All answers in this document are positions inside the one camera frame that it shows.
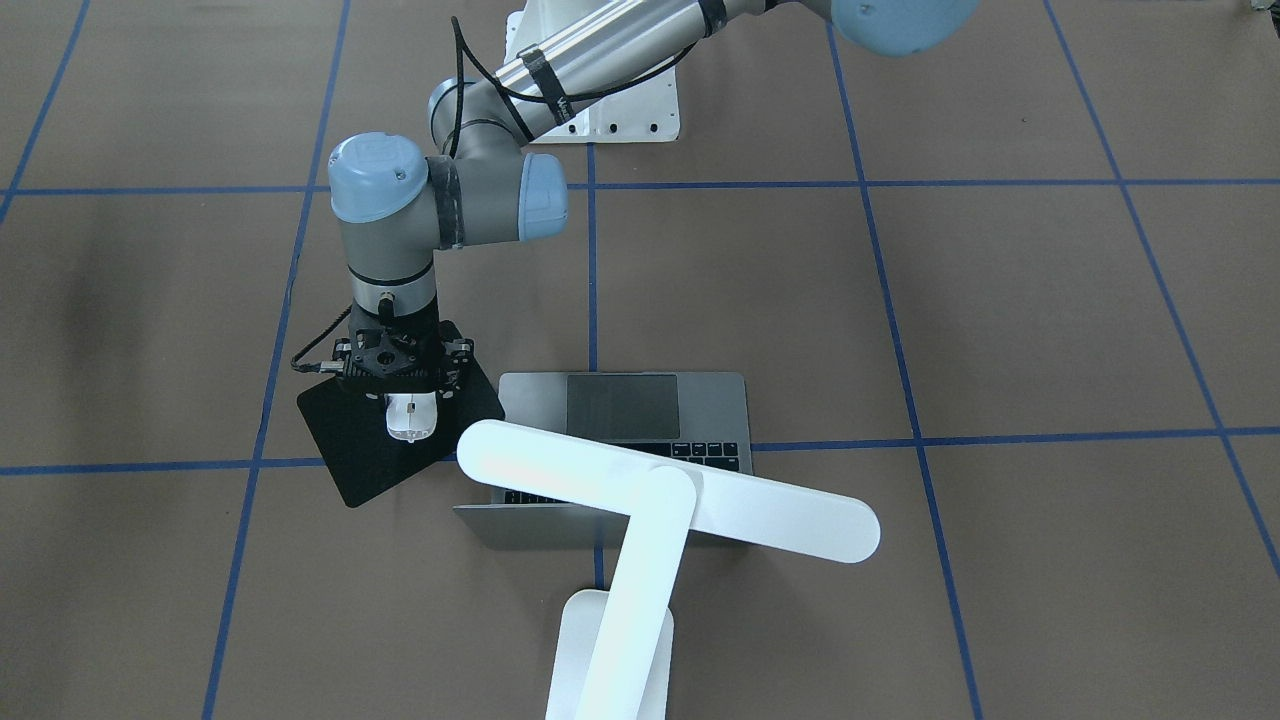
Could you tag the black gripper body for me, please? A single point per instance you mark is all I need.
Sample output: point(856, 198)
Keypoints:
point(459, 352)

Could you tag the white computer mouse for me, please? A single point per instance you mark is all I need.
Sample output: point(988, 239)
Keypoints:
point(411, 417)

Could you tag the black mouse pad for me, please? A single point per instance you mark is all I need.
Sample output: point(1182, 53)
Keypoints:
point(350, 435)

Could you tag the grey laptop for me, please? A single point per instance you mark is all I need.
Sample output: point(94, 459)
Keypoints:
point(697, 417)

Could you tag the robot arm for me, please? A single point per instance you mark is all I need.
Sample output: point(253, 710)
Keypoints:
point(396, 206)

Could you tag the white desk lamp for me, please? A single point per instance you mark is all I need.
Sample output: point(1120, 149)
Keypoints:
point(614, 647)

